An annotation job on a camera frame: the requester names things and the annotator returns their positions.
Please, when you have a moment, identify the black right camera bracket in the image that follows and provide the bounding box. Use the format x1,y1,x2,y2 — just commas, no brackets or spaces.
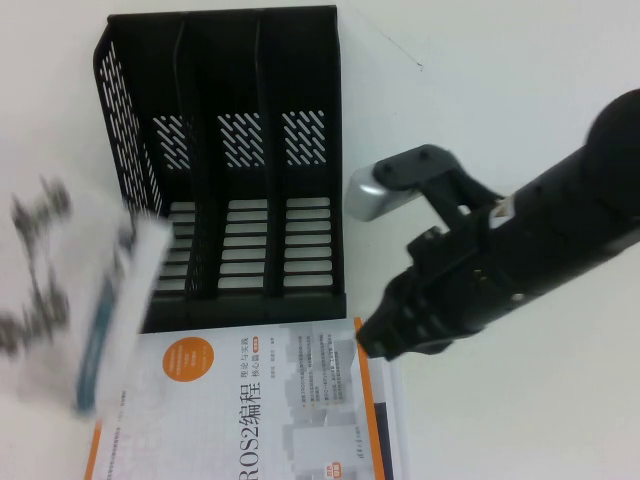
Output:
374,143,507,237

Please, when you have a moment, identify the white orange ROS2 book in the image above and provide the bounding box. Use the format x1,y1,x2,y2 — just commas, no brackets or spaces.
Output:
82,315,396,480

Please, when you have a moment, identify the plain white book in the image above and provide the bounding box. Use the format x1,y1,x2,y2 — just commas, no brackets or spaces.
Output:
392,372,411,480

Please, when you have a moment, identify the white car suspension book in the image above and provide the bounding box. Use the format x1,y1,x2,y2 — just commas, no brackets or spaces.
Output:
0,172,175,417

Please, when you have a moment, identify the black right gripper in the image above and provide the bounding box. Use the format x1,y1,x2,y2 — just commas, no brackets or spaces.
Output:
355,214,506,362

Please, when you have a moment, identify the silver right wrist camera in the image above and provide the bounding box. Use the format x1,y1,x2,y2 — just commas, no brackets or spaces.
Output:
347,164,417,223

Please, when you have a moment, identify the black plastic book stand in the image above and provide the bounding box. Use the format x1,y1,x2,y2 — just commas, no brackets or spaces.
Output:
92,5,348,334

